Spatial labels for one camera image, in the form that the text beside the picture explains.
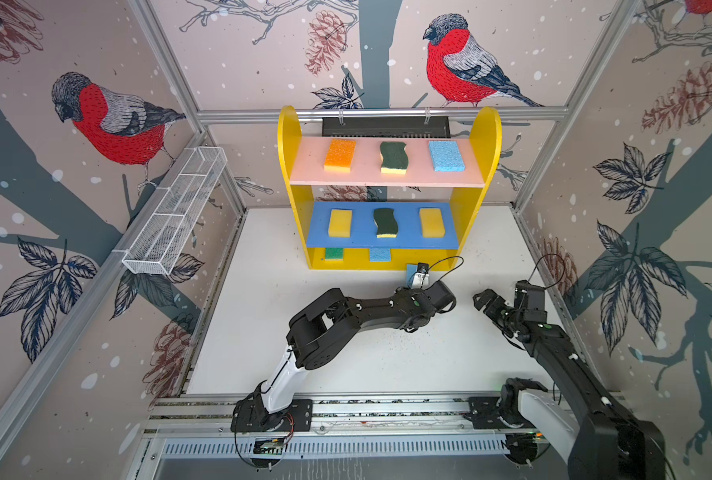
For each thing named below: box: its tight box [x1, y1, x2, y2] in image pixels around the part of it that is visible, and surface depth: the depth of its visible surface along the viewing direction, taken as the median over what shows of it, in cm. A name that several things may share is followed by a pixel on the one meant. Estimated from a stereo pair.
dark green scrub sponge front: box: [380, 142, 409, 175], surface depth 76 cm
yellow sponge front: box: [419, 208, 445, 238], surface depth 97 cm
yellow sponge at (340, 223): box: [328, 209, 353, 238], surface depth 96 cm
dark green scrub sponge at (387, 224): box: [373, 208, 399, 239], surface depth 97 cm
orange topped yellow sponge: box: [324, 139, 357, 173], surface depth 76 cm
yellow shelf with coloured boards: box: [277, 106, 502, 270], surface depth 81 cm
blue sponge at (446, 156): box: [428, 141, 466, 172], surface depth 77 cm
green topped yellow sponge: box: [325, 247, 343, 261], surface depth 105 cm
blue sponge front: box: [370, 248, 391, 262], surface depth 106 cm
